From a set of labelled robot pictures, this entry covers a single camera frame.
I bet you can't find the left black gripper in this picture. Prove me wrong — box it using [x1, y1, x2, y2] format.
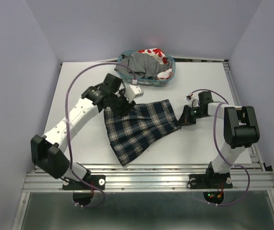
[111, 90, 137, 121]

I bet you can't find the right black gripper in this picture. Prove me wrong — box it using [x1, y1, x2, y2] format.
[177, 104, 207, 126]

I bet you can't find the navy plaid skirt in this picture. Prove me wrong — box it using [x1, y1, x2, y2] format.
[103, 99, 180, 166]

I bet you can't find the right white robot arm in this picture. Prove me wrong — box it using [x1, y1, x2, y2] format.
[177, 89, 260, 187]

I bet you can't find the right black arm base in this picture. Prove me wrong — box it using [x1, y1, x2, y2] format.
[186, 173, 233, 205]

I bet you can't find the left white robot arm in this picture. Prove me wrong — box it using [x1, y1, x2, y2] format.
[31, 74, 144, 189]

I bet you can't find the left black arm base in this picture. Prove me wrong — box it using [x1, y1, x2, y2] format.
[61, 175, 105, 208]

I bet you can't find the teal laundry basket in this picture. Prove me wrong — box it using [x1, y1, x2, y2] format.
[117, 50, 175, 86]

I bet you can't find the grey skirt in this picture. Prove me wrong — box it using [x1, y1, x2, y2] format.
[114, 52, 164, 79]

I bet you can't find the red floral white skirt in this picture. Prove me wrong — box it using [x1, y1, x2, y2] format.
[138, 48, 173, 81]

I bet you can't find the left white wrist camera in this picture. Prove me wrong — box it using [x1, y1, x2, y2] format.
[124, 84, 144, 103]

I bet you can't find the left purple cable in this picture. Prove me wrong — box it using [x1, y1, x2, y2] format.
[64, 61, 138, 208]

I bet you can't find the aluminium frame rail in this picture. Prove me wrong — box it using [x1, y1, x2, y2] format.
[23, 163, 274, 193]

